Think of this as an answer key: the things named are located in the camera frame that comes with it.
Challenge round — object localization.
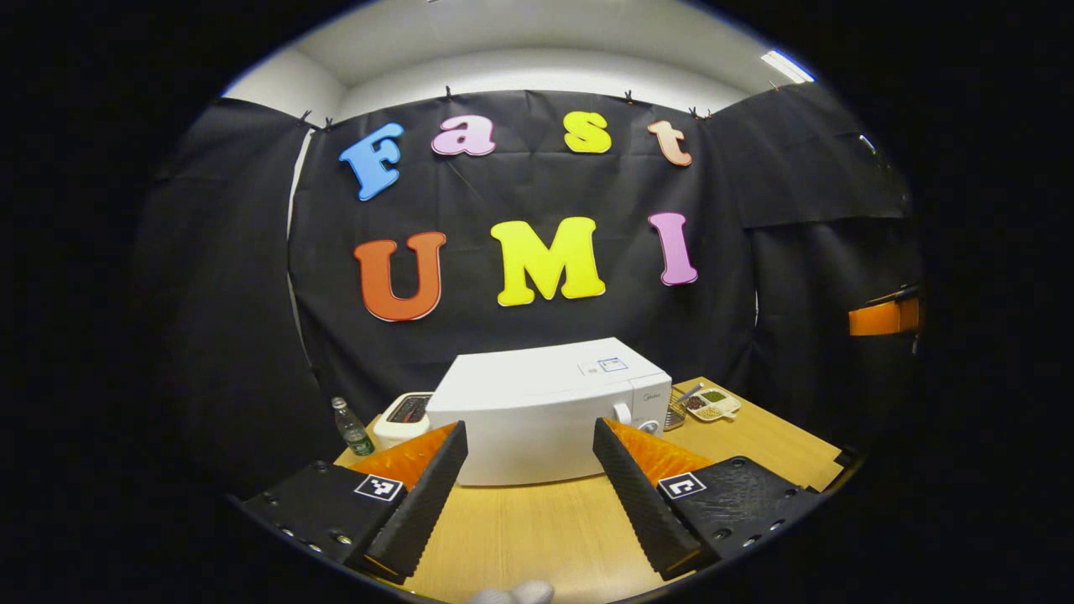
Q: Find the white divided tray of grains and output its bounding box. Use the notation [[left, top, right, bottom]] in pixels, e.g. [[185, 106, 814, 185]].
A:
[[681, 388, 743, 424]]

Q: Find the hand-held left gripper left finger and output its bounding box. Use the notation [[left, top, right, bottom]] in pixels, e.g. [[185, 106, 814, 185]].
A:
[[243, 419, 469, 585]]

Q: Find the clear plastic water bottle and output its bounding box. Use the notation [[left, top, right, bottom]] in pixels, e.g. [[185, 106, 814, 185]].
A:
[[331, 397, 376, 458]]

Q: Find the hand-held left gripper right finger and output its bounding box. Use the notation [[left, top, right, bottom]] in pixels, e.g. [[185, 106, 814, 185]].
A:
[[592, 418, 828, 581]]

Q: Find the white toaster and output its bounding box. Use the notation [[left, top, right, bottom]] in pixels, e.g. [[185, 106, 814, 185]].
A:
[[372, 392, 435, 450]]

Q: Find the white microwave oven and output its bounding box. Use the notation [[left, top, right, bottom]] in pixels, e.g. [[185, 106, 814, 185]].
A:
[[425, 337, 674, 487]]

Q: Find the ceiling light panel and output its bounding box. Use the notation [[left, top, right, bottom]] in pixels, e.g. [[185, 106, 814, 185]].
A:
[[761, 50, 816, 86]]

